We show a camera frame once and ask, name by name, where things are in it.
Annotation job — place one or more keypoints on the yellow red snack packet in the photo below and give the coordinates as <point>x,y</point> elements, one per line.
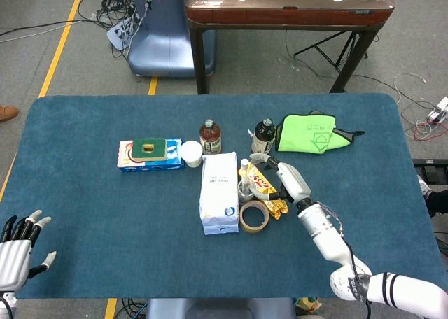
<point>276,208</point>

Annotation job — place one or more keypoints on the brown shoe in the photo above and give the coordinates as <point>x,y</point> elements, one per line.
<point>8,113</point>

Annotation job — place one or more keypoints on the transparent test tube white cap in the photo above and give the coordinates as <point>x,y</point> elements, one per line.
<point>245,177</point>

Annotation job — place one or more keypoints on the yellow green packet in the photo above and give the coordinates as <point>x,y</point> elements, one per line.
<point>308,304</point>

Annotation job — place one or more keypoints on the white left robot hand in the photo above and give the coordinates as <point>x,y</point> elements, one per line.
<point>12,263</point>

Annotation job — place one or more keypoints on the white paper bag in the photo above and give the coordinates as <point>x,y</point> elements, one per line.
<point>218,193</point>

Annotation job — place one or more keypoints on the white floor power strip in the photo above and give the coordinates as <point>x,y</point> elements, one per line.
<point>115,35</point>

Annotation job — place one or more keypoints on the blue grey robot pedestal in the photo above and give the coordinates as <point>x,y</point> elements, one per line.
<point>164,53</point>

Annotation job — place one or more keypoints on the small white plastic piece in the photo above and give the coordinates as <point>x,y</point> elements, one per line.
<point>250,133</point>

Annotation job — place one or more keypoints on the blue felt table cover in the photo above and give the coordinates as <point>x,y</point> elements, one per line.
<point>105,210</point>

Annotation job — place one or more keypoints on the yellow packing tape roll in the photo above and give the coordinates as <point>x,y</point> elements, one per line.
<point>244,224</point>

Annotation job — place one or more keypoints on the light amber tea bottle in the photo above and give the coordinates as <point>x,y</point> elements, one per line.
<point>210,140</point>

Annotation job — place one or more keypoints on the dark brown tea bottle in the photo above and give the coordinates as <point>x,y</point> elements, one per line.
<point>262,140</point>

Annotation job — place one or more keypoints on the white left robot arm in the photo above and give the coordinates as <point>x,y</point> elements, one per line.
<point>7,306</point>

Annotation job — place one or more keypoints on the lime green cloth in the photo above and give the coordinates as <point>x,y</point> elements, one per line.
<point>304,133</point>

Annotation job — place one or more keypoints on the green yellow sponge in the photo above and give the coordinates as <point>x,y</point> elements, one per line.
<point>140,151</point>

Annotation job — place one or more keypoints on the white paper cup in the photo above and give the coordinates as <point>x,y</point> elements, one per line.
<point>191,151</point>

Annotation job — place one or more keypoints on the blue grey robot torso base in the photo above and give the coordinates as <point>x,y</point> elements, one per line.
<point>217,310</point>

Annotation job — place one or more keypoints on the dark person leg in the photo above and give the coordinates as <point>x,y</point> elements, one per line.
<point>439,201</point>

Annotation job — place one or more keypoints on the black floor equipment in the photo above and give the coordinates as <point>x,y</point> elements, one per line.
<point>434,172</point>

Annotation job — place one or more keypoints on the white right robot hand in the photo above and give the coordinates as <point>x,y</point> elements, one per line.
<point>292,182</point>

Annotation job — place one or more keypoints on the blue tissue box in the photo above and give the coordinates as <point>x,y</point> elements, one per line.
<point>171,165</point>

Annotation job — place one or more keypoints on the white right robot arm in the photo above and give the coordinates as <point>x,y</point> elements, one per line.
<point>325,235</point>

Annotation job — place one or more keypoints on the brown mahjong table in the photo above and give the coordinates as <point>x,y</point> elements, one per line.
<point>280,16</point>

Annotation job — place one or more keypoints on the black tripod stand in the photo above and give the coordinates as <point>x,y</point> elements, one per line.
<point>316,46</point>

